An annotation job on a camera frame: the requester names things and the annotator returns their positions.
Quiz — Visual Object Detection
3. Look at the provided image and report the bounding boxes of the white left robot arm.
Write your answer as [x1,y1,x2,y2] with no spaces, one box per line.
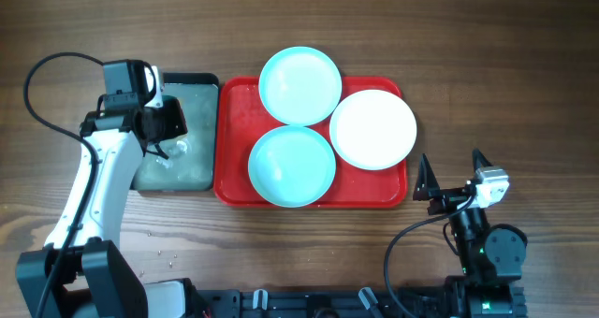
[16,96,195,317]

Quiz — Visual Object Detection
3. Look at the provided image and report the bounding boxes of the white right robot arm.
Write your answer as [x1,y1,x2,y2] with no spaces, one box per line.
[413,149,528,317]

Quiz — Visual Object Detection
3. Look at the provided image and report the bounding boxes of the teal plate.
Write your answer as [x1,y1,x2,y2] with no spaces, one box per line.
[258,46,343,126]
[247,125,336,208]

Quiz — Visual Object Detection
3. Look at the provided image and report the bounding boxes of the red plastic tray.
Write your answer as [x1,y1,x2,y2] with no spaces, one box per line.
[213,77,408,209]

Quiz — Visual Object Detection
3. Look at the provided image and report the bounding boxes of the black water basin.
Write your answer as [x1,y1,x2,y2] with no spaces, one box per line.
[131,72,219,192]

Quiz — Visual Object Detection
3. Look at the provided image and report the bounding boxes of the white plate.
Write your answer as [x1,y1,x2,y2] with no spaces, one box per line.
[329,89,417,170]

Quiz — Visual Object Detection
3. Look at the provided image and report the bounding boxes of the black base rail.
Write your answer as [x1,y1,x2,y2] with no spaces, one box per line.
[198,286,528,318]

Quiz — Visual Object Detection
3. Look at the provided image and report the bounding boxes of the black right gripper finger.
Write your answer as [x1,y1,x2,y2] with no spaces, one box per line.
[472,148,492,181]
[413,153,440,201]

